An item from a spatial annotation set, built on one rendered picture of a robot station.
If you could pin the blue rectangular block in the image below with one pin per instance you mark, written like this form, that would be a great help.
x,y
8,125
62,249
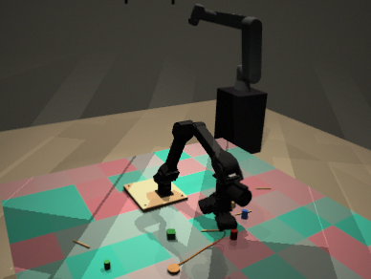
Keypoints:
x,y
244,214

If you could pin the tan round wooden button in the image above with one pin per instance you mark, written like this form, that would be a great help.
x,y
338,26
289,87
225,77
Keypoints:
x,y
173,269

